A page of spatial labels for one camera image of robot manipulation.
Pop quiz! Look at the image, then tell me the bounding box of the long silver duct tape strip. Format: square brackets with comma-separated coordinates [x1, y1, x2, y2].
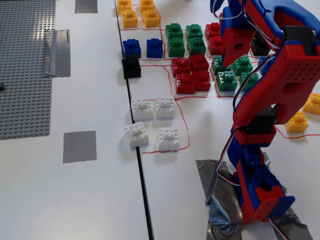
[42, 28, 71, 78]

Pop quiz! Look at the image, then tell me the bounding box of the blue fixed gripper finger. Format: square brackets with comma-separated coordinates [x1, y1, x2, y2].
[219, 24, 226, 60]

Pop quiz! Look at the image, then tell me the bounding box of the red brick block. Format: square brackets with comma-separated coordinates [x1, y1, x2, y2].
[188, 53, 210, 72]
[175, 73, 196, 95]
[204, 22, 223, 41]
[191, 70, 212, 92]
[170, 57, 192, 78]
[207, 36, 225, 56]

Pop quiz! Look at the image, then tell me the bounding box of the red and blue robot base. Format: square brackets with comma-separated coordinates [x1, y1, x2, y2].
[233, 162, 297, 225]

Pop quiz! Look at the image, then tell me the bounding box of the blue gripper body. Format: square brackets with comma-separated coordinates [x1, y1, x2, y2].
[219, 6, 249, 31]

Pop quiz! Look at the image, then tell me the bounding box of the grey studded baseplate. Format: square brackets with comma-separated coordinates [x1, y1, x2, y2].
[0, 0, 57, 140]

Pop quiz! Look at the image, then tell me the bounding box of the servo cable at base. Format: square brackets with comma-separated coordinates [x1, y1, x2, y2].
[267, 216, 288, 240]

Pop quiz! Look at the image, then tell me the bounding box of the white brick block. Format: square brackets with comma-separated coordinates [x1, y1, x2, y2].
[154, 96, 176, 120]
[131, 98, 154, 121]
[124, 121, 150, 150]
[157, 127, 180, 152]

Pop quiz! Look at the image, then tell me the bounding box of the crumpled silver duct tape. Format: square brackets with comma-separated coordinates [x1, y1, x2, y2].
[195, 151, 272, 240]

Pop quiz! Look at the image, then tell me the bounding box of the green brick block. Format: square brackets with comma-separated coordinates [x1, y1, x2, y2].
[165, 22, 185, 41]
[215, 71, 238, 92]
[186, 36, 207, 56]
[239, 72, 260, 92]
[167, 37, 187, 58]
[211, 56, 232, 76]
[185, 23, 204, 40]
[231, 56, 254, 76]

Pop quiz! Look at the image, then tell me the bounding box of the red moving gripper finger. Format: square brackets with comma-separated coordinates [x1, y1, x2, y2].
[221, 26, 252, 68]

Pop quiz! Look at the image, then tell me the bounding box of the blue brick block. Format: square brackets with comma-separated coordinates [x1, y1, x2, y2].
[122, 38, 142, 58]
[146, 37, 164, 59]
[258, 56, 268, 76]

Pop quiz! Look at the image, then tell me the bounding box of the short grey duct tape piece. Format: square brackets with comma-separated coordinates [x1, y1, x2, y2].
[74, 0, 99, 14]

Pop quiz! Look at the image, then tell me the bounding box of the looped servo cable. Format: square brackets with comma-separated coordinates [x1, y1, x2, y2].
[216, 126, 241, 186]

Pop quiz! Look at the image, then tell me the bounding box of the yellow brick block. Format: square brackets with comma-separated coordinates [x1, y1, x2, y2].
[139, 0, 156, 14]
[301, 92, 320, 116]
[120, 9, 139, 29]
[117, 0, 133, 15]
[284, 110, 309, 133]
[141, 8, 161, 28]

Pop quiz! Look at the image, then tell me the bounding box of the silver duct tape with cable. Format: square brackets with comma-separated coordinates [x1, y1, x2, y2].
[271, 207, 314, 240]

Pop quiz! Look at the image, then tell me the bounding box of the square grey tape marker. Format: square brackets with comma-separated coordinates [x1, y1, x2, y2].
[62, 130, 97, 164]

